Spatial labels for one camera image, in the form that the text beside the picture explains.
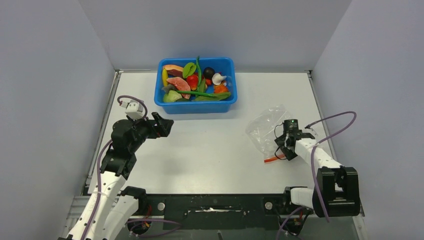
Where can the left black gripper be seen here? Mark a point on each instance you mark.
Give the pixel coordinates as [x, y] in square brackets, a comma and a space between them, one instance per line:
[162, 129]

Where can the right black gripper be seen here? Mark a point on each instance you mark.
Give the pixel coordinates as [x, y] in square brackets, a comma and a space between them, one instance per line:
[280, 143]

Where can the clear zip top bag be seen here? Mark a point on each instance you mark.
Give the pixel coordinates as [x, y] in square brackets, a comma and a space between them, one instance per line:
[265, 128]

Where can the pink watermelon slice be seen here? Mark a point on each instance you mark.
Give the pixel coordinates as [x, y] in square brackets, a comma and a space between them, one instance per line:
[181, 85]

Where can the long green bean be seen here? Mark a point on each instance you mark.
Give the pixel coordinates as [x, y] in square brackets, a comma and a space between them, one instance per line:
[196, 93]

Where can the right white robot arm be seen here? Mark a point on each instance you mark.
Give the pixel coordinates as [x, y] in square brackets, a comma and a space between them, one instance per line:
[335, 191]

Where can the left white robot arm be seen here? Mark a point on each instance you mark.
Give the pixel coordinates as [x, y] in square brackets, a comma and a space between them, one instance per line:
[111, 204]

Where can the pale green cabbage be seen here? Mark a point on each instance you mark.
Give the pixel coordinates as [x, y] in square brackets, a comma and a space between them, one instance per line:
[172, 96]

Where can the grey fish piece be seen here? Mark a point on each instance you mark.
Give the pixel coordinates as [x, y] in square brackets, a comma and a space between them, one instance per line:
[168, 88]

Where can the yellow banana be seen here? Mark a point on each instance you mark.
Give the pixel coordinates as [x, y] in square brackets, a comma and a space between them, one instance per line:
[164, 77]

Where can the flat green leaf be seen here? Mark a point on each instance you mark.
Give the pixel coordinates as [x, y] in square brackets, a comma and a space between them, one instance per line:
[213, 97]

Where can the black plum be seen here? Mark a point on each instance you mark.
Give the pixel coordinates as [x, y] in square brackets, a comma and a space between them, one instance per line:
[208, 73]

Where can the upright green bean pod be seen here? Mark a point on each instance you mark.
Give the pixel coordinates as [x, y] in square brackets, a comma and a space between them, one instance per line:
[199, 70]

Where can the orange carrot piece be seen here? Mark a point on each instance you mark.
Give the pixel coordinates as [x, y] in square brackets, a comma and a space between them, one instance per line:
[218, 89]

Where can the white mushroom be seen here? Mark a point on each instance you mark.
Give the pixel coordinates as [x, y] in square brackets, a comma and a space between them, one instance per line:
[217, 78]

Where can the blue plastic bin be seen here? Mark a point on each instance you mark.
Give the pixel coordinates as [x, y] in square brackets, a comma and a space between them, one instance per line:
[223, 65]

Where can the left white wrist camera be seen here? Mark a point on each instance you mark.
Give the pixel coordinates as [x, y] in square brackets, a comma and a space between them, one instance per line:
[133, 109]

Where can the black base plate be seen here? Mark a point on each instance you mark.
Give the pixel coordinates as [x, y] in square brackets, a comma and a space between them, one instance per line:
[219, 211]

